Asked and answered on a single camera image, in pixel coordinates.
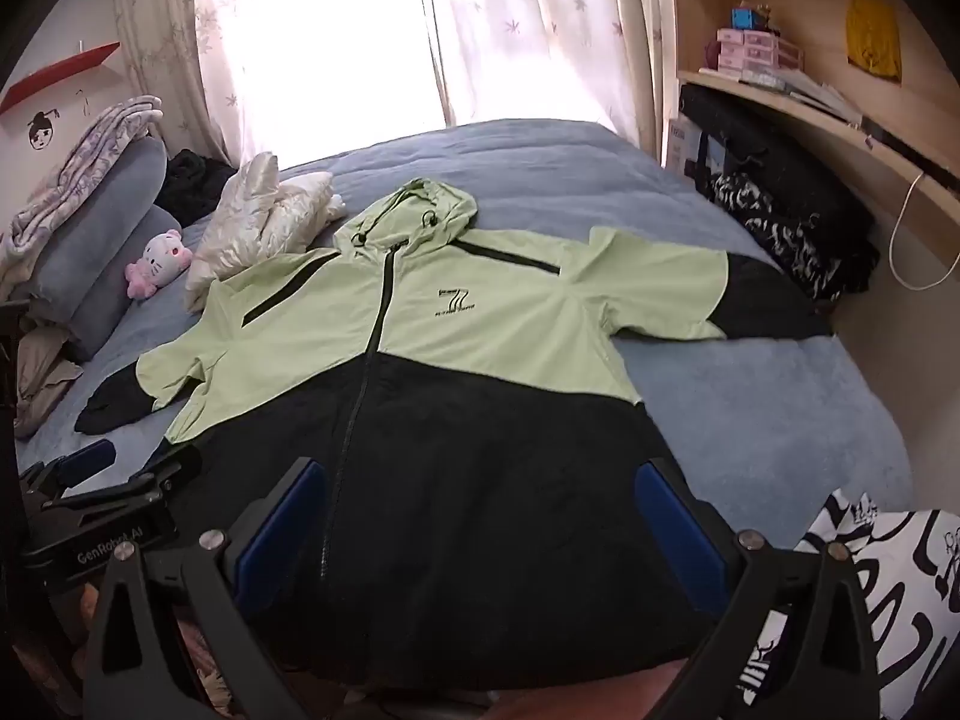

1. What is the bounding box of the black and white patterned cloth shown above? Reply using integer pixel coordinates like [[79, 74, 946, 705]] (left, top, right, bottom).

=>
[[709, 172, 848, 301]]

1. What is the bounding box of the white cloth with black print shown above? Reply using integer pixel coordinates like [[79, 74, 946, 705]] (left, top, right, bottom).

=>
[[735, 491, 960, 720]]

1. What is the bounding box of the white cable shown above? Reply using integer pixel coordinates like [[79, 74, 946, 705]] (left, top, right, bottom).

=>
[[889, 169, 950, 292]]

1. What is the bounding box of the stack of books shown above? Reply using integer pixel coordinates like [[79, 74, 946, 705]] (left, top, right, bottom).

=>
[[739, 64, 863, 125]]

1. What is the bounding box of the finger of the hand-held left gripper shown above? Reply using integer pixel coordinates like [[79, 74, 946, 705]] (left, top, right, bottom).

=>
[[46, 439, 118, 488], [69, 447, 202, 512]]

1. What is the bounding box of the beige cloth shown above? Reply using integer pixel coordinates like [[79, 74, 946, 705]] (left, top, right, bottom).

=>
[[13, 326, 83, 440]]

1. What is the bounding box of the green and black hooded jacket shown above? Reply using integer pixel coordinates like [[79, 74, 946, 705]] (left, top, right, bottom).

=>
[[75, 178, 833, 698]]

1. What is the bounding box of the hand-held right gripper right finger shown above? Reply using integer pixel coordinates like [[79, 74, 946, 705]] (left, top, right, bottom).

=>
[[634, 457, 882, 720]]

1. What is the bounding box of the grey pillow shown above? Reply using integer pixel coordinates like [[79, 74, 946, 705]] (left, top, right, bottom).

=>
[[30, 136, 167, 316], [67, 206, 181, 361]]

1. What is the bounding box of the yellow cloth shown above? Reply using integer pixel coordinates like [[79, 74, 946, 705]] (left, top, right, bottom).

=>
[[846, 0, 901, 82]]

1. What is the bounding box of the red wall shelf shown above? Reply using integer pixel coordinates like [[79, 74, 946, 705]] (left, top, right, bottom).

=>
[[0, 41, 121, 115]]

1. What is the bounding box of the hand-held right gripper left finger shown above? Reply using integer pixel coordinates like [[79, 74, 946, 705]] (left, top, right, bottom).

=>
[[81, 456, 331, 720]]

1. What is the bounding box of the white cardboard box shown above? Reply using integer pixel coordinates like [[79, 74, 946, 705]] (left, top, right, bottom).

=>
[[664, 118, 706, 173]]

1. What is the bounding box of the white puffy jacket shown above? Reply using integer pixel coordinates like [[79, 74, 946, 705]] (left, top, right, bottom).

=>
[[184, 151, 346, 316]]

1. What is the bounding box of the pink drawer box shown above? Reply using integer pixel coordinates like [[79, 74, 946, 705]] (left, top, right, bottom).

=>
[[716, 28, 803, 80]]

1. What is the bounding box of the pink and white plush toy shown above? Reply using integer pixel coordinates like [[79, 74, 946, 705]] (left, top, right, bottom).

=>
[[124, 229, 188, 301]]

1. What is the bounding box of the black bag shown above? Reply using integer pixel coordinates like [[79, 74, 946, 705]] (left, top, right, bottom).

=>
[[679, 82, 878, 293]]

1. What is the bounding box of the blue-grey fleece bed blanket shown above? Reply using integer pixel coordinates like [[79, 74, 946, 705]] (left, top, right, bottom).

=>
[[15, 118, 920, 691]]

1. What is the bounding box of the purple patterned white blanket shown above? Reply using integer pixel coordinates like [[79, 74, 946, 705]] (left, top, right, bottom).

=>
[[0, 95, 164, 293]]

